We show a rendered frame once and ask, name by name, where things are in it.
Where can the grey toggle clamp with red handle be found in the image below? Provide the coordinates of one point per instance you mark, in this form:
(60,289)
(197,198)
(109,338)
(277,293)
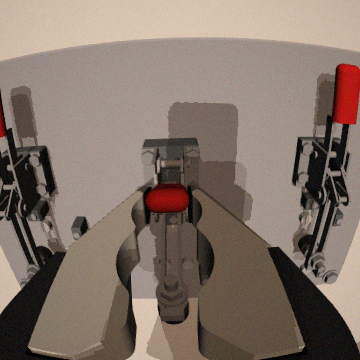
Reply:
(312,165)

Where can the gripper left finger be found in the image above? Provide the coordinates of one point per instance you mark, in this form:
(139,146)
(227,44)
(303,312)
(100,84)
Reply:
(78,306)

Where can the grey fixture plate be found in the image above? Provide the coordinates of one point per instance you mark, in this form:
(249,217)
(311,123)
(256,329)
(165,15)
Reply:
(246,101)

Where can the red-handled toggle clamp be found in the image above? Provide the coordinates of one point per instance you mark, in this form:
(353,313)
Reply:
(32,178)

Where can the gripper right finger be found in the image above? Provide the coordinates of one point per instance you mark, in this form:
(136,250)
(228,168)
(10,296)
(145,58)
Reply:
(257,304)

